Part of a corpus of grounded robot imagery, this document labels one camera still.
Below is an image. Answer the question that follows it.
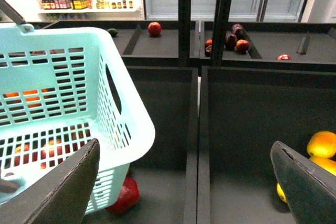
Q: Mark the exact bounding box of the purple fruit top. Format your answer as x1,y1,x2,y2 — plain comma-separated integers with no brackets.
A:
231,24,244,39

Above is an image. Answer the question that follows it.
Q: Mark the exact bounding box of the red orange apple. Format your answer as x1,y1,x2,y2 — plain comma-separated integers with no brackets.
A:
236,39,250,54

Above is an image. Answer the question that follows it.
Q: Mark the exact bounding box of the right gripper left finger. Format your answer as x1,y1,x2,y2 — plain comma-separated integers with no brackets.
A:
1,138,100,223

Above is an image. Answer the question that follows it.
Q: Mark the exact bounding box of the red apple front shelf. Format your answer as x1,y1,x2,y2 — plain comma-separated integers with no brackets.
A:
276,54,291,61

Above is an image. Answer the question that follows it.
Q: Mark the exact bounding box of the black shelf post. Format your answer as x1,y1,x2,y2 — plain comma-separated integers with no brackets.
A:
211,0,232,66
178,0,191,67

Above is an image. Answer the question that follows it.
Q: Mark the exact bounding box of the purple fruit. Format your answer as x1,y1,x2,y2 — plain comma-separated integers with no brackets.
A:
231,24,244,39
225,34,237,50

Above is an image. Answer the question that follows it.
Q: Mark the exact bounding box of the purple fruit lower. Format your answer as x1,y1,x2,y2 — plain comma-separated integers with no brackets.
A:
225,34,237,50

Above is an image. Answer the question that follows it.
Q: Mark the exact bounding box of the red apple on shelf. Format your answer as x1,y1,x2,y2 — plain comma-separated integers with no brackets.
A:
148,22,162,37

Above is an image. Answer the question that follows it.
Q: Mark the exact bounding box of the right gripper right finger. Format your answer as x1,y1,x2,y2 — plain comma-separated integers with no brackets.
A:
270,141,335,223

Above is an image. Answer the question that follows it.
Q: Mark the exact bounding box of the dark avocado on shelf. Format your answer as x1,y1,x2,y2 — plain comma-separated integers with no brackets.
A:
107,28,118,38

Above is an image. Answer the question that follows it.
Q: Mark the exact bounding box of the yellow mango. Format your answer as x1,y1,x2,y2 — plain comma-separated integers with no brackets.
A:
276,183,287,204
309,156,336,175
307,131,335,158

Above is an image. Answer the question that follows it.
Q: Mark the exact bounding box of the light teal plastic basket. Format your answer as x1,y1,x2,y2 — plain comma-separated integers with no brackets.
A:
1,23,155,214

